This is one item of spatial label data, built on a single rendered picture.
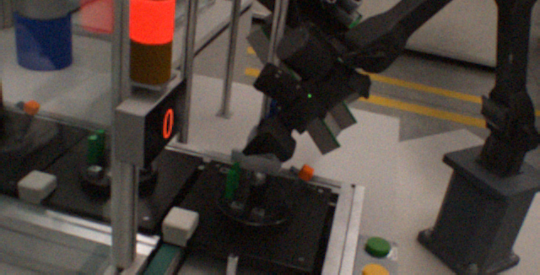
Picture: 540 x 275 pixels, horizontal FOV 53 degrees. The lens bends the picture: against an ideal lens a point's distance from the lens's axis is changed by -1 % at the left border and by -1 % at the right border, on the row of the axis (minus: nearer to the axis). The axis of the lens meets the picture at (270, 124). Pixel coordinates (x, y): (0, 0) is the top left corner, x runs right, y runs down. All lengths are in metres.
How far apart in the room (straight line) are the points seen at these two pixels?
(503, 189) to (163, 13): 0.65
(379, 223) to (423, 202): 0.16
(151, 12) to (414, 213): 0.80
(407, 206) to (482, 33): 3.87
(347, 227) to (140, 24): 0.53
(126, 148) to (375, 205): 0.70
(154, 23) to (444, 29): 4.47
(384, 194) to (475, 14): 3.82
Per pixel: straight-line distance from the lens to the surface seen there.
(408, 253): 1.12
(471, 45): 5.06
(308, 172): 0.88
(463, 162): 1.06
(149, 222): 0.90
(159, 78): 0.65
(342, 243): 0.94
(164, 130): 0.69
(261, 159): 0.87
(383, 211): 1.22
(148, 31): 0.63
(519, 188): 1.04
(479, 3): 4.98
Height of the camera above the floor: 1.53
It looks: 27 degrees down
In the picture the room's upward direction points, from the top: 9 degrees clockwise
